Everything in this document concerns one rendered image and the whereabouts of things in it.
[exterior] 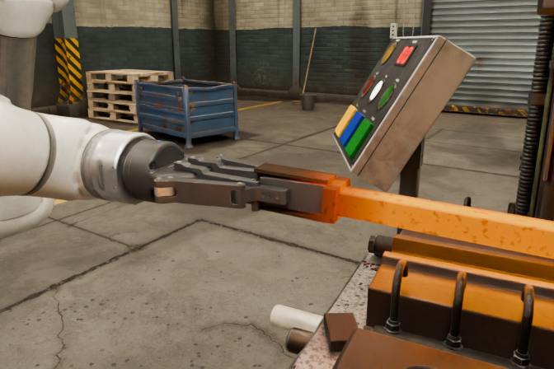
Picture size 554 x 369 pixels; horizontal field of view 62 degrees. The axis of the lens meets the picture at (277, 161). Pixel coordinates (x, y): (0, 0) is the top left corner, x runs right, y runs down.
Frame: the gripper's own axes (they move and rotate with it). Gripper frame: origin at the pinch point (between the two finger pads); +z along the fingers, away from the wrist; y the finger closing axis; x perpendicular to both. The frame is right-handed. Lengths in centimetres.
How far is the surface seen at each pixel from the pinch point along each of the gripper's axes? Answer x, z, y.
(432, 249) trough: -4.5, 13.5, -1.8
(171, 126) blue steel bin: -80, -340, -393
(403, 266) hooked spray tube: -2.3, 12.5, 7.4
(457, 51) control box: 13.4, 10.1, -44.0
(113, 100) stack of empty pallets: -69, -528, -487
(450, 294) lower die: -4.8, 16.0, 5.5
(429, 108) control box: 3.7, 6.6, -42.4
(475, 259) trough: -4.7, 17.3, -1.8
